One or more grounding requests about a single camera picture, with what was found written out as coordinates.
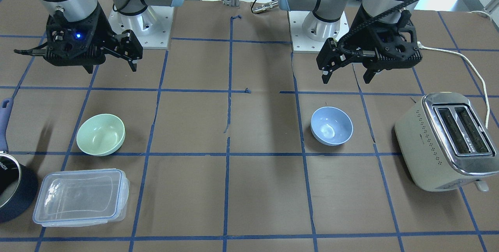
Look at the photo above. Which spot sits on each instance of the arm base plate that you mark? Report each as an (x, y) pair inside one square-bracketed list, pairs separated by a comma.
[(309, 34), (152, 27)]

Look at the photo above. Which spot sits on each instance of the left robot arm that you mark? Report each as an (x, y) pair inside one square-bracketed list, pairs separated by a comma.
[(369, 12)]

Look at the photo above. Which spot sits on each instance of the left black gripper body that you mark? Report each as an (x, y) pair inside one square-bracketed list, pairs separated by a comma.
[(354, 36)]

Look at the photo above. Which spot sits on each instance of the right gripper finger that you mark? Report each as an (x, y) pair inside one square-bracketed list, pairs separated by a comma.
[(125, 46), (89, 68)]

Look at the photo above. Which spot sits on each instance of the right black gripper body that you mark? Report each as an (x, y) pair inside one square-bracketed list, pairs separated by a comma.
[(104, 37)]

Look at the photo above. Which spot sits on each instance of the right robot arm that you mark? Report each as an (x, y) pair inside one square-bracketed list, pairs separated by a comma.
[(77, 10)]

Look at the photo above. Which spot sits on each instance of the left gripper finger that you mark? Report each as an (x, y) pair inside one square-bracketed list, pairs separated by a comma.
[(369, 75), (330, 58)]

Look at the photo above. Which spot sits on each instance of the blue bowl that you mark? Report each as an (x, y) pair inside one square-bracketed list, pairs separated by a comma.
[(331, 126)]

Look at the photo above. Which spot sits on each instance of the cream toaster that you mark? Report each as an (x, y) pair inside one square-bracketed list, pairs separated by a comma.
[(445, 144)]

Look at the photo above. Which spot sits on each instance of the dark blue saucepan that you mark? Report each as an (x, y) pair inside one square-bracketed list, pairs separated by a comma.
[(18, 183)]

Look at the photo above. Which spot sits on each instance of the clear plastic food container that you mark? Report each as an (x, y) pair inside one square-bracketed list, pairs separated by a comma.
[(82, 198)]

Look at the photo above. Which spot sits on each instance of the green bowl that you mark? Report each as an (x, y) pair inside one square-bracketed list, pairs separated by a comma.
[(101, 135)]

